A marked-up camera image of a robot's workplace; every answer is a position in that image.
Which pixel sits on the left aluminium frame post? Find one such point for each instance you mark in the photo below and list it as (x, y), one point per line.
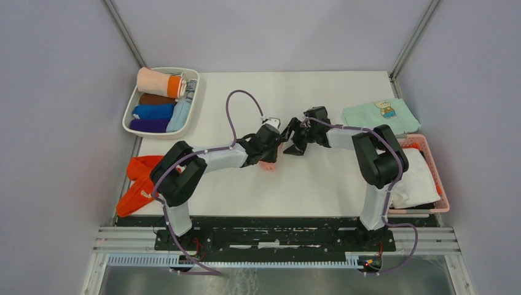
(124, 32)

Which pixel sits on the peach orange rolled towel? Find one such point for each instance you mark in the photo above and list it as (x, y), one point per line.
(156, 83)

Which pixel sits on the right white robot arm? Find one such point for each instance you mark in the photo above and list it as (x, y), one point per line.
(381, 159)

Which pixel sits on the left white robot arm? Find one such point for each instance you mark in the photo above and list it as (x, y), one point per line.
(180, 170)

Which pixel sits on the pink panda towel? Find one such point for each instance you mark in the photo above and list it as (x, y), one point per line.
(267, 166)

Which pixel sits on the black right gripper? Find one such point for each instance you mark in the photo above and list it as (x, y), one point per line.
(298, 148)

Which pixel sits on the front aluminium rail frame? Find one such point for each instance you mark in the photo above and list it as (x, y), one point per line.
(124, 261)

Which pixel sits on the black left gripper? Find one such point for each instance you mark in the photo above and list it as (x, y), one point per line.
(273, 158)

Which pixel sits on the green cartoon bear cloth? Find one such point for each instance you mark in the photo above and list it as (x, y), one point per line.
(393, 112)

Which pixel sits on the brown rolled towel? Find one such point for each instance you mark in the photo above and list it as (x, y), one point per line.
(151, 99)

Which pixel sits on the aluminium corner frame post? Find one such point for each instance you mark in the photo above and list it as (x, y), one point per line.
(411, 43)

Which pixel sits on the light blue rolled towel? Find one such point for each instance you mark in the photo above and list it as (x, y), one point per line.
(182, 108)

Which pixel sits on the white folded towel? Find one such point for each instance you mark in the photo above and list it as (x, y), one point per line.
(396, 202)

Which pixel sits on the purple rolled towel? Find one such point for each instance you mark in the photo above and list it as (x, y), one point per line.
(149, 125)

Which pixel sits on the pink perforated plastic basket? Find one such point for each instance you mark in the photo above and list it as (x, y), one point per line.
(441, 206)

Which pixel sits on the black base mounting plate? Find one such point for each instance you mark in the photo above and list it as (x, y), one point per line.
(248, 239)

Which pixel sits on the white plastic tray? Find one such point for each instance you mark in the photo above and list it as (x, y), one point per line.
(134, 101)

